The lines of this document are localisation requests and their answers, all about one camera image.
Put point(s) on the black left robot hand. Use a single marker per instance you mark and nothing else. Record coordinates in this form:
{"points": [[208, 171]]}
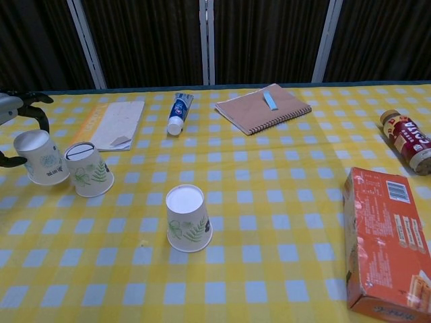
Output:
{"points": [[10, 106]]}

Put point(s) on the white paper cup blue print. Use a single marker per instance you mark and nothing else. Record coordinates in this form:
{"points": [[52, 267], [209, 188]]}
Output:
{"points": [[42, 158]]}

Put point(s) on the white paper cup black line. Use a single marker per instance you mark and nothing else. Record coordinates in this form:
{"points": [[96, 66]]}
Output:
{"points": [[89, 173]]}

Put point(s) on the orange and white booklet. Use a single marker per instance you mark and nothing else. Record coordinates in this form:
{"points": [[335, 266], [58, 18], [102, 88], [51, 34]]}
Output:
{"points": [[112, 125]]}

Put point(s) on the blue white toothpaste tube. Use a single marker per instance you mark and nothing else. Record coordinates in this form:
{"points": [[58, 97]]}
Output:
{"points": [[178, 112]]}

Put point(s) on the white paper cup green leaves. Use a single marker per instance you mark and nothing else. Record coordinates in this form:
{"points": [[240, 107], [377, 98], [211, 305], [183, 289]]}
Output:
{"points": [[188, 222]]}

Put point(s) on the brown spiral notebook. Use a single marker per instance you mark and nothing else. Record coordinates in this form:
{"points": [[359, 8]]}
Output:
{"points": [[259, 109]]}

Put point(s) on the light blue sticky strip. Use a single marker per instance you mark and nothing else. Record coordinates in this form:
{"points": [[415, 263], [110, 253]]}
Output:
{"points": [[270, 100]]}

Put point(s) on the yellow checkered tablecloth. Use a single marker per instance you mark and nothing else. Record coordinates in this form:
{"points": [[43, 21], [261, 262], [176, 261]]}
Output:
{"points": [[269, 202]]}

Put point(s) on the orange biscuit box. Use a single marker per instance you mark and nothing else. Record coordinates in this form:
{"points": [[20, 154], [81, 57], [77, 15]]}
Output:
{"points": [[384, 242]]}

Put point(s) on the red Costa coffee bottle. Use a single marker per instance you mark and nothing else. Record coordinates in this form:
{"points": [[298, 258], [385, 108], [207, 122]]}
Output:
{"points": [[409, 141]]}

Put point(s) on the white screen frame post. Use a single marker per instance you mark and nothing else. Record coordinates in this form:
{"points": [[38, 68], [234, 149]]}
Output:
{"points": [[206, 42], [87, 43], [324, 40]]}

